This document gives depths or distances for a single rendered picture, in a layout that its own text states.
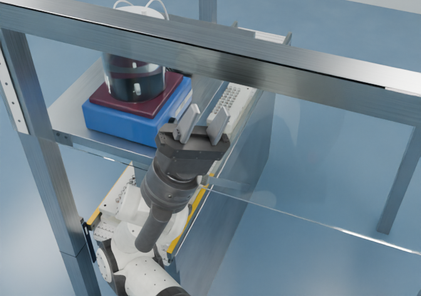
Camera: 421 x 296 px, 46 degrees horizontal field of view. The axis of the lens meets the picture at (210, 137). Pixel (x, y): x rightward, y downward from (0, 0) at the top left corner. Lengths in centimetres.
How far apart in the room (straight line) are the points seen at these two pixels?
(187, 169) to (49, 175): 60
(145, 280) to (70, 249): 57
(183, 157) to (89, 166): 221
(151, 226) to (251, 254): 168
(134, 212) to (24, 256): 179
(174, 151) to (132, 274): 40
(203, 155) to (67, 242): 85
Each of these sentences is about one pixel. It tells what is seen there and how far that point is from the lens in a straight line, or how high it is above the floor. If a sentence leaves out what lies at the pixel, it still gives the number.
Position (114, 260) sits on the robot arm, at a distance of 111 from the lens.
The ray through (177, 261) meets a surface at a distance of 156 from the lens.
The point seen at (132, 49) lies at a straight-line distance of 89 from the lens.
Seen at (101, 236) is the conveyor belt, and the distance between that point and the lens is 159.
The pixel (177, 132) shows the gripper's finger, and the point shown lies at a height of 156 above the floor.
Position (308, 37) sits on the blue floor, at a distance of 404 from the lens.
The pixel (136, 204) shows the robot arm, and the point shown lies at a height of 139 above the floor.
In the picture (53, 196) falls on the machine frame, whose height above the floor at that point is 106.
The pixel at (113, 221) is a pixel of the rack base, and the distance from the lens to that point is 157.
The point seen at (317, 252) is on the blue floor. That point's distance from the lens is 255.
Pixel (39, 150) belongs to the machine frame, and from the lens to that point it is 127.
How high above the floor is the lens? 206
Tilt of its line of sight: 43 degrees down
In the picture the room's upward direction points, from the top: straight up
